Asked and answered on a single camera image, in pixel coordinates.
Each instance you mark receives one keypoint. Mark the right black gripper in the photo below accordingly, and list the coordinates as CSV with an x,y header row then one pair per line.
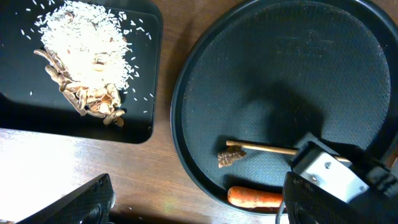
x,y
307,150

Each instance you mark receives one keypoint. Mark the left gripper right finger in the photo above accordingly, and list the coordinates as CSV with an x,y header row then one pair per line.
x,y
307,203

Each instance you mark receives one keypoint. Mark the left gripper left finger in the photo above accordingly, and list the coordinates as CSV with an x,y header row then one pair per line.
x,y
91,203

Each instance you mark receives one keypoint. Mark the orange carrot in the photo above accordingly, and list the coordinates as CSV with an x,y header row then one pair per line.
x,y
250,198

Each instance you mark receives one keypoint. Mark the wooden chopstick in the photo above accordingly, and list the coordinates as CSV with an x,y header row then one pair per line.
x,y
257,147

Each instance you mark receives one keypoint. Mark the brown walnut piece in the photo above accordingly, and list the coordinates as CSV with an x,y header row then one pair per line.
x,y
229,156

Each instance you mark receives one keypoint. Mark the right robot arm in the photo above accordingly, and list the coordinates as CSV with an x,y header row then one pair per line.
x,y
364,165

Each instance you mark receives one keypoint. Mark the round black serving tray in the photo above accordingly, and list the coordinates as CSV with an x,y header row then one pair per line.
x,y
281,73

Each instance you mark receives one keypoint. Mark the black rectangular tray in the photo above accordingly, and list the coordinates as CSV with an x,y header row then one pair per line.
x,y
31,102

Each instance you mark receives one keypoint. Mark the pile of rice and shells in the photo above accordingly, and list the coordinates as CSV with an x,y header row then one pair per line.
x,y
102,57

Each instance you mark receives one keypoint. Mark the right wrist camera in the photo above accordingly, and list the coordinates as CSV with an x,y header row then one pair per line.
x,y
329,174

